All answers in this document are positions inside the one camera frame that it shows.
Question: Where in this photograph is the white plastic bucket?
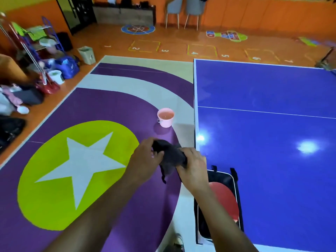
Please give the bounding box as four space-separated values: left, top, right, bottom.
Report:
48 70 65 85

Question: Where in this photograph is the blue wire rack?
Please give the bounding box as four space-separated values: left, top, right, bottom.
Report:
40 16 65 53

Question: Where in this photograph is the purple star floor mat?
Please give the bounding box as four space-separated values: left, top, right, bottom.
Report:
0 55 195 252

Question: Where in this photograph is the black glossy bag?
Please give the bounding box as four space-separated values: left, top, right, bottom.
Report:
0 116 26 153

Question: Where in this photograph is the blue bag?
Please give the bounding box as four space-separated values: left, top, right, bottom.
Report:
52 56 80 80

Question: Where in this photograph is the metal clothes rack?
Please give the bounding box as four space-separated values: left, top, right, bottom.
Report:
0 12 48 86

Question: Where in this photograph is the black bin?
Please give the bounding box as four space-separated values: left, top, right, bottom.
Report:
56 31 74 52

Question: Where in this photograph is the person's left forearm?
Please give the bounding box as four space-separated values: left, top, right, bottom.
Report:
44 175 137 252

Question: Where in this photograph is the person's right forearm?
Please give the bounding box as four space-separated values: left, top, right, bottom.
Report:
192 185 259 252

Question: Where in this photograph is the dark grey cloth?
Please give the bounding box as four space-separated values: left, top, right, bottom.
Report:
151 139 188 184

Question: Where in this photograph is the white waste bin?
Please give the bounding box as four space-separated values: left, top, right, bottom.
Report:
77 46 96 65

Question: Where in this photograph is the person's right hand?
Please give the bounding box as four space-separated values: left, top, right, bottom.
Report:
176 147 211 196

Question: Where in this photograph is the pink plastic bucket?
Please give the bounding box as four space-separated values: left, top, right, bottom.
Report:
157 108 175 128

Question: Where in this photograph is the grey chair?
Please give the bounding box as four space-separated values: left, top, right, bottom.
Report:
184 0 207 31
165 0 184 29

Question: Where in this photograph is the grey low bench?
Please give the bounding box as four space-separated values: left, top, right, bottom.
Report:
92 3 157 26

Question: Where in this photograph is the black cabinet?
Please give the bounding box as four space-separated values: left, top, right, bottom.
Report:
55 0 97 35

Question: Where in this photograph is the red bag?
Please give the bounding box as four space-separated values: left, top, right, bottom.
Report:
36 79 61 95

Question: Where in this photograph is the pink cloth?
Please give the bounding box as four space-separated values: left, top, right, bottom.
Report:
1 85 24 107

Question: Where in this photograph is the dark shoe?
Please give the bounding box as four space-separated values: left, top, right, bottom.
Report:
163 233 186 252

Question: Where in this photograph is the table net post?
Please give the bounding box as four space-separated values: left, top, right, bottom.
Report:
314 47 336 74

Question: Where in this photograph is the red table tennis paddle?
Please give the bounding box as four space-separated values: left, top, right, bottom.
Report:
209 182 240 223

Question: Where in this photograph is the black paddle case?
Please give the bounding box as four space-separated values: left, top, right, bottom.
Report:
194 165 244 245

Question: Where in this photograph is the person's left hand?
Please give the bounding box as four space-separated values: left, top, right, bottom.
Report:
125 137 165 186

